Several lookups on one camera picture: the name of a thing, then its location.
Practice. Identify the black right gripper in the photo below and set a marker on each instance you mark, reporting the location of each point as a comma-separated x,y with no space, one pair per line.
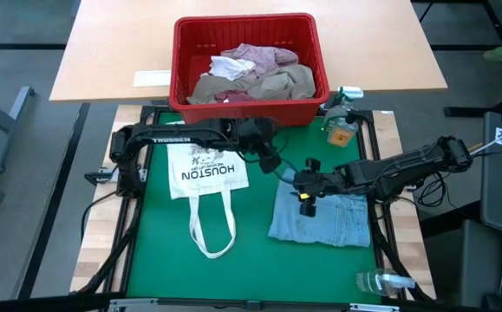
320,182

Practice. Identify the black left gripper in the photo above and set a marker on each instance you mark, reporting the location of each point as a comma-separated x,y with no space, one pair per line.
252,132

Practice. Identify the light blue denim jeans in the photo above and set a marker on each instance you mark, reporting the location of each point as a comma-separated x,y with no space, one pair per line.
333,221

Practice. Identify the white printed tote bag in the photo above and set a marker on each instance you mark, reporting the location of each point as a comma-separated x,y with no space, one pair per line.
207,184

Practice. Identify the beige garment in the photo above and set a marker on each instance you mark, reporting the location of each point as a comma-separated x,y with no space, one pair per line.
289,82

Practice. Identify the white garment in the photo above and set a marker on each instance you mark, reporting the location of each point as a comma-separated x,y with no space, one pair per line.
231,68

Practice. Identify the pink garment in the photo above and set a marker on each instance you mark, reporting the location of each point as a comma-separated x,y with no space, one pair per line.
263,56

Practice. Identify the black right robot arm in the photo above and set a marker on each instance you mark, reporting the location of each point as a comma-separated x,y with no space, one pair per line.
406,167

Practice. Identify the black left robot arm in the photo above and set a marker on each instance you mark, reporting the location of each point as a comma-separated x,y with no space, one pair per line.
172,139

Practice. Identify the red plastic laundry basket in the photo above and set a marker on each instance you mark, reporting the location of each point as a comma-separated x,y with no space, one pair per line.
250,115

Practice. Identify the spray bottle with orange label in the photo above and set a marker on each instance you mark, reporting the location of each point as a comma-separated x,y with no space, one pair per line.
339,130

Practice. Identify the green table mat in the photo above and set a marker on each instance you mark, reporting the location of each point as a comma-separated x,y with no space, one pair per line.
259,260

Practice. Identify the clear empty plastic bottle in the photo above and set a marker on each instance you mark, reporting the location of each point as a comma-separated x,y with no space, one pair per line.
376,281

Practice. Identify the white label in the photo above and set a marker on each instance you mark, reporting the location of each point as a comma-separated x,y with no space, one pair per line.
153,78

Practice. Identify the light wooden desk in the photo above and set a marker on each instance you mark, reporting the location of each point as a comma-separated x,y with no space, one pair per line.
103,43

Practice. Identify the black computer mouse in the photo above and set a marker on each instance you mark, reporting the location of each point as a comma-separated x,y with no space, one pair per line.
495,303

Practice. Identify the grey metal table leg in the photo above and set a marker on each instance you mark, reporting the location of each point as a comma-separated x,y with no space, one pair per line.
3,125

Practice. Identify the black metal table frame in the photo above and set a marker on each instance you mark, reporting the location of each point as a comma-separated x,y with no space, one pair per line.
378,255

